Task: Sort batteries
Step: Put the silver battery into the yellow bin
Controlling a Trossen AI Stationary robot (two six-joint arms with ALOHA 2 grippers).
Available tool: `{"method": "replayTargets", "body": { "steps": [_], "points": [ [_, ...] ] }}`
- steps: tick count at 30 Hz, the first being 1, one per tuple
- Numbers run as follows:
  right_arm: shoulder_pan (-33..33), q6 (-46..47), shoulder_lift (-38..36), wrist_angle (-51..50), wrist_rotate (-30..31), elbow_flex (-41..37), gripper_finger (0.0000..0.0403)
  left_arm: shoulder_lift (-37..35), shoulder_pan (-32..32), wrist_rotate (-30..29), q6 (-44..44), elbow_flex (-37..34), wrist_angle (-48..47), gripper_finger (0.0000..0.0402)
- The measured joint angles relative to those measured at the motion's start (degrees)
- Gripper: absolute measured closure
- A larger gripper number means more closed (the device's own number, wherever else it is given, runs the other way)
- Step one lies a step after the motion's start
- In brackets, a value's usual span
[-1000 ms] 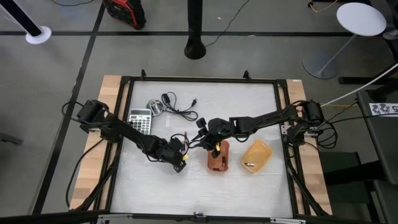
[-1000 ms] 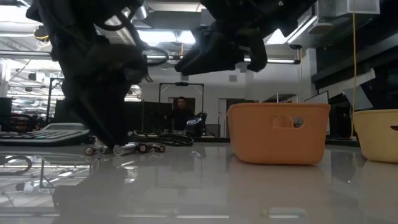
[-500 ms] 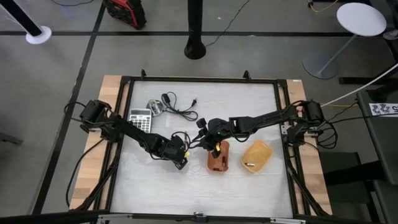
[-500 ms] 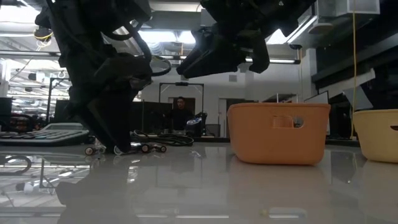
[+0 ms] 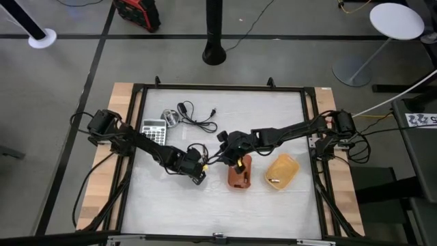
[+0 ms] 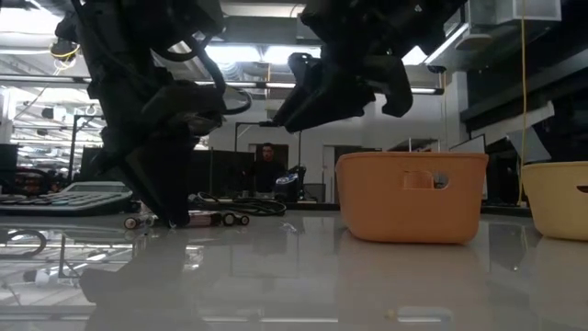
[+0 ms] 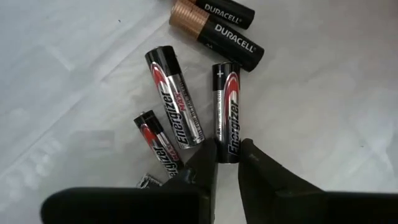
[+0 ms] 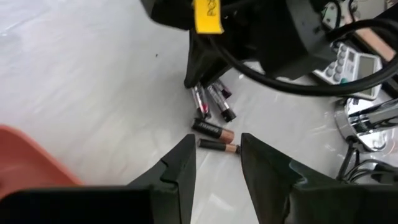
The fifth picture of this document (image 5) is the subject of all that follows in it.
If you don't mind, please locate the silver aluminium bar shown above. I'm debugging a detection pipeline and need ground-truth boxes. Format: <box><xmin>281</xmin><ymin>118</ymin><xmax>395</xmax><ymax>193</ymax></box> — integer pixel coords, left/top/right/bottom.
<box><xmin>107</xmin><ymin>234</ymin><xmax>146</xmax><ymax>246</ymax></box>
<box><xmin>296</xmin><ymin>238</ymin><xmax>337</xmax><ymax>246</ymax></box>

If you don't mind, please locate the black round pillar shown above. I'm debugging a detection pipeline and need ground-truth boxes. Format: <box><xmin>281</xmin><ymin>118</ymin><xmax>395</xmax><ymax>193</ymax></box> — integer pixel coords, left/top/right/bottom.
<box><xmin>201</xmin><ymin>0</ymin><xmax>227</xmax><ymax>66</ymax></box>

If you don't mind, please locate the wooden bench top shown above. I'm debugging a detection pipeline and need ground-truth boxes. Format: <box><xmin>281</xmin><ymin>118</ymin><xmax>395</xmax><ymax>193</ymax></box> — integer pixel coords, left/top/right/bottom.
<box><xmin>75</xmin><ymin>81</ymin><xmax>365</xmax><ymax>237</ymax></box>

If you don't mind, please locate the chrome lamp base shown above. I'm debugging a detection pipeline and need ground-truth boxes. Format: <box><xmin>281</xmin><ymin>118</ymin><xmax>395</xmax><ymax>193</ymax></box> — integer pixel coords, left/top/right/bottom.
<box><xmin>160</xmin><ymin>108</ymin><xmax>181</xmax><ymax>128</ymax></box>

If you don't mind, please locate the grey desk calculator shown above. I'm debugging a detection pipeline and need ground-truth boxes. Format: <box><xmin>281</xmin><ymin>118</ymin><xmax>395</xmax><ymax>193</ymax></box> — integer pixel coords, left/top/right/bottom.
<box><xmin>140</xmin><ymin>118</ymin><xmax>168</xmax><ymax>147</ymax></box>

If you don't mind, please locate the white printed sticker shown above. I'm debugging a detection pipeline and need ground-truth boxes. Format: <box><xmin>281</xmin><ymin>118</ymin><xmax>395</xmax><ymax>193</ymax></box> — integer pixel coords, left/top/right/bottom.
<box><xmin>404</xmin><ymin>112</ymin><xmax>437</xmax><ymax>130</ymax></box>

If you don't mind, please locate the red black toolbox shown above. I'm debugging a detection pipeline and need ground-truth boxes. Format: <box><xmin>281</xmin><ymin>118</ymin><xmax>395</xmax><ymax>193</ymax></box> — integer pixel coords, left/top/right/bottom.
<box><xmin>112</xmin><ymin>0</ymin><xmax>162</xmax><ymax>33</ymax></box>

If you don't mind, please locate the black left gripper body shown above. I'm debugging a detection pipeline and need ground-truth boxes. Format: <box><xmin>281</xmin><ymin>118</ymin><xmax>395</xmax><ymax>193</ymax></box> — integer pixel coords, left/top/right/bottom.
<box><xmin>176</xmin><ymin>152</ymin><xmax>206</xmax><ymax>179</ymax></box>

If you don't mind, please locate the yellow floor cable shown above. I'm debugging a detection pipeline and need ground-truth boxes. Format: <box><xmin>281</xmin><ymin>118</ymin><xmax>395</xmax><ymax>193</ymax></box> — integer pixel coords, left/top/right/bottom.
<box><xmin>337</xmin><ymin>0</ymin><xmax>372</xmax><ymax>15</ymax></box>

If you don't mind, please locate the yellow plastic bin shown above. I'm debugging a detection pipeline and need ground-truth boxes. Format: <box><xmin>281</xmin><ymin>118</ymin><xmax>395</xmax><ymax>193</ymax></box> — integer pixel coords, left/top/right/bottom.
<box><xmin>264</xmin><ymin>152</ymin><xmax>301</xmax><ymax>191</ymax></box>

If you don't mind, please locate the black floor cable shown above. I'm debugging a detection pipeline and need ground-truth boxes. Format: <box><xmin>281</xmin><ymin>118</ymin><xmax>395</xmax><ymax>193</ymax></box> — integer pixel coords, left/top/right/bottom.
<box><xmin>225</xmin><ymin>0</ymin><xmax>276</xmax><ymax>53</ymax></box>

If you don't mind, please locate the orange plastic bin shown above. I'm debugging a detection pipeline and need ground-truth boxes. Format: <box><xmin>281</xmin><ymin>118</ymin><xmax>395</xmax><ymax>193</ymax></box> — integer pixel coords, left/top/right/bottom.
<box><xmin>227</xmin><ymin>153</ymin><xmax>253</xmax><ymax>190</ymax></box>

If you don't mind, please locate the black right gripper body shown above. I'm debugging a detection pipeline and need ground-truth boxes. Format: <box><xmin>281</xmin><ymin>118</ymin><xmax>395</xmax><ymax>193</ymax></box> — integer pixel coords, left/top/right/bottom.
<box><xmin>221</xmin><ymin>131</ymin><xmax>255</xmax><ymax>165</ymax></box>

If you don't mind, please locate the black power cord with plug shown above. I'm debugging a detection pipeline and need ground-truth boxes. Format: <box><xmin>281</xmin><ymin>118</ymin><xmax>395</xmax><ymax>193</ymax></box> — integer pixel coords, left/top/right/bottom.
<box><xmin>176</xmin><ymin>100</ymin><xmax>219</xmax><ymax>134</ymax></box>

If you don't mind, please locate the white round stool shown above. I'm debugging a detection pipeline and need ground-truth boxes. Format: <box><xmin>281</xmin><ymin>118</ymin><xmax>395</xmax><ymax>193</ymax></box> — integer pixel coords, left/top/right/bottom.
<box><xmin>331</xmin><ymin>2</ymin><xmax>425</xmax><ymax>87</ymax></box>

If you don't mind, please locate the white cable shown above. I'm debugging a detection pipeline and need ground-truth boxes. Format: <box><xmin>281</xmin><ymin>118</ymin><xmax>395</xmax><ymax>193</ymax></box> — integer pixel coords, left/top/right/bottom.
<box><xmin>351</xmin><ymin>69</ymin><xmax>437</xmax><ymax>119</ymax></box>

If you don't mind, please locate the black desk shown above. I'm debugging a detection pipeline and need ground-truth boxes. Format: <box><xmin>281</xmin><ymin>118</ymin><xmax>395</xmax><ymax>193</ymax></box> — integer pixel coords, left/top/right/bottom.
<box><xmin>391</xmin><ymin>97</ymin><xmax>437</xmax><ymax>246</ymax></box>

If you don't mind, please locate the black pole white base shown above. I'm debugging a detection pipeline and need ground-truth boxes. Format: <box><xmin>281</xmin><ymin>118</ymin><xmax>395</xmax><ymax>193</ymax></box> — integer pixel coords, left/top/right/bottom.
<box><xmin>0</xmin><ymin>0</ymin><xmax>57</xmax><ymax>50</ymax></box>

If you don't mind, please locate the black table-level camera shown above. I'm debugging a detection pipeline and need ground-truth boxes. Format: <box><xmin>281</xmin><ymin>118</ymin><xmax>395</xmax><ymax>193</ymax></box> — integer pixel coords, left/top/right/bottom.
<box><xmin>211</xmin><ymin>232</ymin><xmax>229</xmax><ymax>245</ymax></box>

